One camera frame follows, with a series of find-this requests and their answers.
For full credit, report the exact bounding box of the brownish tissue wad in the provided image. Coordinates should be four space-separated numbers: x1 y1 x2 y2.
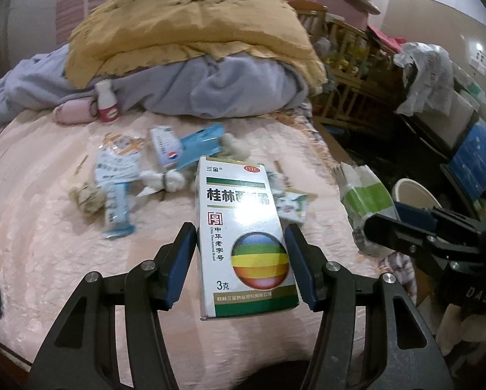
69 182 106 217

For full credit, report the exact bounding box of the white bottle red label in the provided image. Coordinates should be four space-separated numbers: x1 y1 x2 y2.
95 80 121 123

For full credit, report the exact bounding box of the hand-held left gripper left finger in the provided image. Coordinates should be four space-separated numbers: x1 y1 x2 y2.
18 221 198 390

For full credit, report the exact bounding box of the pink bedspread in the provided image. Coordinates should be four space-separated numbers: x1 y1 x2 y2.
0 106 395 374

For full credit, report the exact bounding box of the yellow blanket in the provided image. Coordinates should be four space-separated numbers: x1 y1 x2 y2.
64 0 329 90

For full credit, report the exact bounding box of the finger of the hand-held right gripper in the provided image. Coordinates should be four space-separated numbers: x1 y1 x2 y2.
364 212 434 258
394 201 486 234

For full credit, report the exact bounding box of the white printed cloth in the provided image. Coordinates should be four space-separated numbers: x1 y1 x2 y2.
392 42 458 118

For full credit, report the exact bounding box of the cream tissue wad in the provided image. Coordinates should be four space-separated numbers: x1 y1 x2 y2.
222 133 252 160

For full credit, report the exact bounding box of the clear orange-print plastic wrapper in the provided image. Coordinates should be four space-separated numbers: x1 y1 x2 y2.
95 133 144 188

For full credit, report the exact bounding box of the pink cloth roll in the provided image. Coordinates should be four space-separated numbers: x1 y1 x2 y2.
53 97 99 126

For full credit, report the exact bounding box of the small white cardboard box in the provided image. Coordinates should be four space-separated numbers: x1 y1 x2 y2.
149 127 184 168

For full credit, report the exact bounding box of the small green white wrapper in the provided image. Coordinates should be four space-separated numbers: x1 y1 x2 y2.
275 192 312 225

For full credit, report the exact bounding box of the blue packet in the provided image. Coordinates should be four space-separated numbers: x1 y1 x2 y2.
177 127 224 169

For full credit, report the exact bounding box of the white wall socket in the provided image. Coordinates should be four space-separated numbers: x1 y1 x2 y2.
467 42 486 71

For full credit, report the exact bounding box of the wooden crib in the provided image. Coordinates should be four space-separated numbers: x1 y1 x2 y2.
288 2 408 131

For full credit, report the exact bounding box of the lavender blanket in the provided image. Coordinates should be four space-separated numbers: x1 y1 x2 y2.
0 43 309 122

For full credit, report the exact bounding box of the white medicine box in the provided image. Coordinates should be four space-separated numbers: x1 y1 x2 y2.
195 155 301 319

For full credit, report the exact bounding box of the blue storage box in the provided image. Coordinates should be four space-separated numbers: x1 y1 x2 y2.
446 124 486 203

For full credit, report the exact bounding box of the cream plastic basin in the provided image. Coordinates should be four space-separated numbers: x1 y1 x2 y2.
391 178 442 212

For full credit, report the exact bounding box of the clear blue plastic wrapper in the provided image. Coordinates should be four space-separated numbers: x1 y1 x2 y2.
102 182 137 240

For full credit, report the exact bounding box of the green white plastic bag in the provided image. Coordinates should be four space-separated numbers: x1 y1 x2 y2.
332 162 402 258

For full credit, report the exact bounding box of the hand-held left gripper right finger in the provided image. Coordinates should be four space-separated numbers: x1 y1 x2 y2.
284 223 461 390

